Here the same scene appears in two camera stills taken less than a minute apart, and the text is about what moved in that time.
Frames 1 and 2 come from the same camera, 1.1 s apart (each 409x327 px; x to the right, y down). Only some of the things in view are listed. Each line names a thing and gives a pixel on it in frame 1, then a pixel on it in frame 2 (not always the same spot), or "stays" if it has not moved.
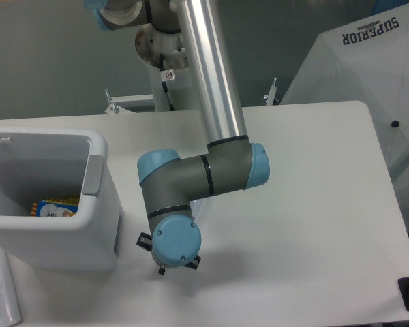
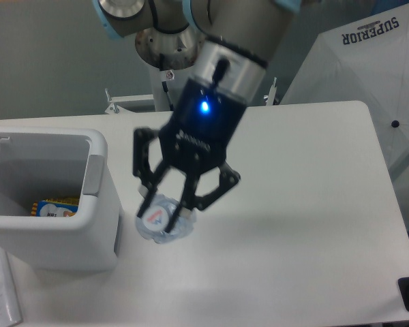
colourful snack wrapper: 56,207 stays
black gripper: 144,240 to 196,140
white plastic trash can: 24,166 stays
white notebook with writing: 2,306 stays
